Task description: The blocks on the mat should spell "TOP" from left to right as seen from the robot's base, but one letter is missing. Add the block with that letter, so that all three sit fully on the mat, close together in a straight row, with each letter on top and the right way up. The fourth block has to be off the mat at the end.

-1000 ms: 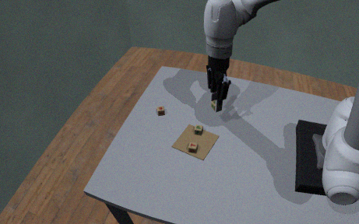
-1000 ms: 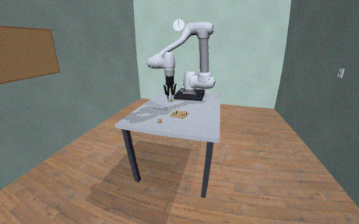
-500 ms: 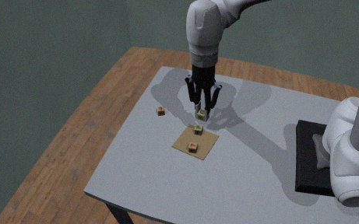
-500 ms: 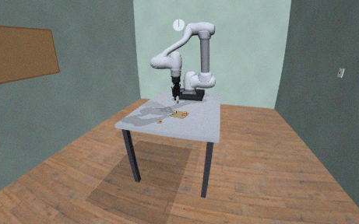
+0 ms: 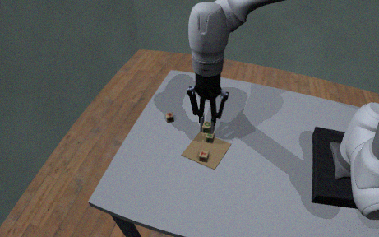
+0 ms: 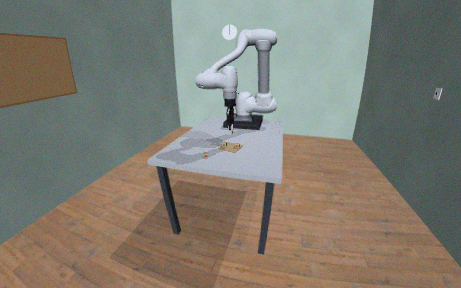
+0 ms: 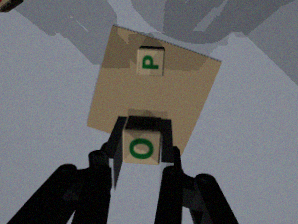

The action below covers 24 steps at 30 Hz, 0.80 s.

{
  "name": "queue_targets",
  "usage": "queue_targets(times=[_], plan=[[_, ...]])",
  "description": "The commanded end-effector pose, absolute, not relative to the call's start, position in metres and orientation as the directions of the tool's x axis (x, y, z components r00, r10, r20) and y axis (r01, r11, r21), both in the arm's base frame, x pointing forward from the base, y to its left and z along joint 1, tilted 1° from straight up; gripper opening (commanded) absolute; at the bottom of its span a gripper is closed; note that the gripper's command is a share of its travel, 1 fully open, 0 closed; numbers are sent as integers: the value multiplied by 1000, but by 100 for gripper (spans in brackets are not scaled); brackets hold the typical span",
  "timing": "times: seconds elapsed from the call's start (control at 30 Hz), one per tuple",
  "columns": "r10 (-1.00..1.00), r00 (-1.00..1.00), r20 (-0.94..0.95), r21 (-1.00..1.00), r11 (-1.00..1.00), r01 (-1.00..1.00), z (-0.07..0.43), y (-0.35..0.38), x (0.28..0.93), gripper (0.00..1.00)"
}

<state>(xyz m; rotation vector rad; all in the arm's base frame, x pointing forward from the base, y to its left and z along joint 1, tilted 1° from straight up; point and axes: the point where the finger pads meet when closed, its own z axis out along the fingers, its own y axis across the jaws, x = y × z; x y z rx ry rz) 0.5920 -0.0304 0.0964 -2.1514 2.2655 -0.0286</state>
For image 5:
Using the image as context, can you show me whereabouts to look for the tan flat mat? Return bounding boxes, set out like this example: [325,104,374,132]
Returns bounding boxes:
[181,132,231,170]

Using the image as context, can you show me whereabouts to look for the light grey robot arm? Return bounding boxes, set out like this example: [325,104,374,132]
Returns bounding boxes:
[188,0,379,220]

